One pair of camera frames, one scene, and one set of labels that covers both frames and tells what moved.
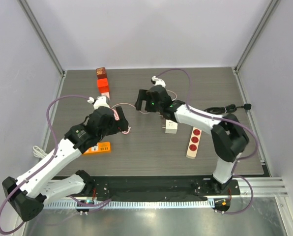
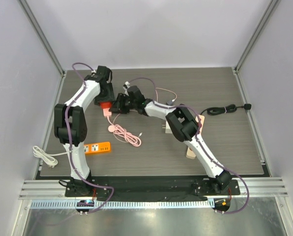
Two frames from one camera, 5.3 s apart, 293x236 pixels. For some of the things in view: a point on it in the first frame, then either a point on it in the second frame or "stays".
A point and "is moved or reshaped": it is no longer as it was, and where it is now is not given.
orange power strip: (101, 147) stays
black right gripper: (143, 99) to (123, 103)
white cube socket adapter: (171, 127) stays
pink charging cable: (117, 115) is moved or reshaped
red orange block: (102, 85) is moved or reshaped
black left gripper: (118, 126) to (109, 98)
